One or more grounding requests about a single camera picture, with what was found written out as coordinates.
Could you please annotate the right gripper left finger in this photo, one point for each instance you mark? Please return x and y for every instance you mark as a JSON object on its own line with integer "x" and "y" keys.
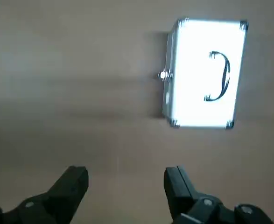
{"x": 64, "y": 191}

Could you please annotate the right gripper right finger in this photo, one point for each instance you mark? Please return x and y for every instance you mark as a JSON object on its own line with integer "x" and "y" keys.
{"x": 181, "y": 191}

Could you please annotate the aluminium medical kit case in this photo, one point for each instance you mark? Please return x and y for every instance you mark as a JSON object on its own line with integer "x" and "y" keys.
{"x": 204, "y": 70}

